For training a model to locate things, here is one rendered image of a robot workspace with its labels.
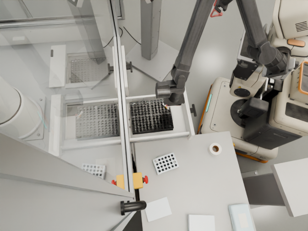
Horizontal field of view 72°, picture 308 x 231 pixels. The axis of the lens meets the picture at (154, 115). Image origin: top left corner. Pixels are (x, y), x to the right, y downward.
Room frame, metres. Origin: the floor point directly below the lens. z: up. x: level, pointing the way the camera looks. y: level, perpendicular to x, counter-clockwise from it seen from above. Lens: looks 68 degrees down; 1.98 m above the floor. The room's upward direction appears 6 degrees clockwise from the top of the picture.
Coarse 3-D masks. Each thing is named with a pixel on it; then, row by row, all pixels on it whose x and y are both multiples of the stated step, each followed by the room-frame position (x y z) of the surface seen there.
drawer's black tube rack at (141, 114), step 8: (136, 104) 0.48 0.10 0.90; (144, 104) 0.50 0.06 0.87; (152, 104) 0.49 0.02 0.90; (160, 104) 0.50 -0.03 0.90; (136, 112) 0.45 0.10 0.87; (144, 112) 0.44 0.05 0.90; (152, 112) 0.44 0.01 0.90; (160, 112) 0.45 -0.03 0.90; (136, 120) 0.40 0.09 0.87; (144, 120) 0.39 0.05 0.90; (152, 120) 0.40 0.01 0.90; (160, 120) 0.42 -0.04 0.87; (168, 120) 0.41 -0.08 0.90; (136, 128) 0.35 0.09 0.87; (144, 128) 0.35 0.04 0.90; (152, 128) 0.35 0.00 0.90; (160, 128) 0.36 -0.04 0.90; (168, 128) 0.36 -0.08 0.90
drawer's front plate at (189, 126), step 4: (184, 92) 0.57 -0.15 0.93; (184, 96) 0.55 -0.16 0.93; (184, 104) 0.51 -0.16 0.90; (188, 104) 0.50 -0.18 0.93; (184, 108) 0.50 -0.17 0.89; (188, 108) 0.48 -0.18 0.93; (184, 112) 0.48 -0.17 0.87; (188, 112) 0.46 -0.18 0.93; (184, 116) 0.46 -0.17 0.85; (188, 116) 0.43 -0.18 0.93; (188, 120) 0.41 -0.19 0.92; (188, 124) 0.39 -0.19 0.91; (192, 124) 0.39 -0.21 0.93; (188, 128) 0.38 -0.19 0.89; (192, 128) 0.37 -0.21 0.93; (192, 132) 0.34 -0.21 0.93; (188, 136) 0.34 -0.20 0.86; (192, 136) 0.33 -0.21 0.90
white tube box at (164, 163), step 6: (162, 156) 0.23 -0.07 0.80; (168, 156) 0.24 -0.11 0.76; (174, 156) 0.24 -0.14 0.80; (156, 162) 0.19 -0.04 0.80; (162, 162) 0.20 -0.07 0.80; (168, 162) 0.20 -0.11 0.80; (156, 168) 0.16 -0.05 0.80; (162, 168) 0.17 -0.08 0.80; (168, 168) 0.17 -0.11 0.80; (174, 168) 0.17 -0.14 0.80
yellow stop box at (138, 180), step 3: (132, 174) 0.11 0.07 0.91; (135, 174) 0.11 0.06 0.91; (138, 174) 0.11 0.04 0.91; (141, 174) 0.11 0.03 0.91; (135, 177) 0.09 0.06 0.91; (138, 177) 0.09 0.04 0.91; (141, 177) 0.10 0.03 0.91; (135, 180) 0.08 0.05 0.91; (138, 180) 0.08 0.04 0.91; (141, 180) 0.08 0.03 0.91; (135, 183) 0.07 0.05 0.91; (138, 183) 0.07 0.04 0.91; (141, 183) 0.07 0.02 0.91; (135, 186) 0.05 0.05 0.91; (138, 186) 0.06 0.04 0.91; (141, 186) 0.06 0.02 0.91
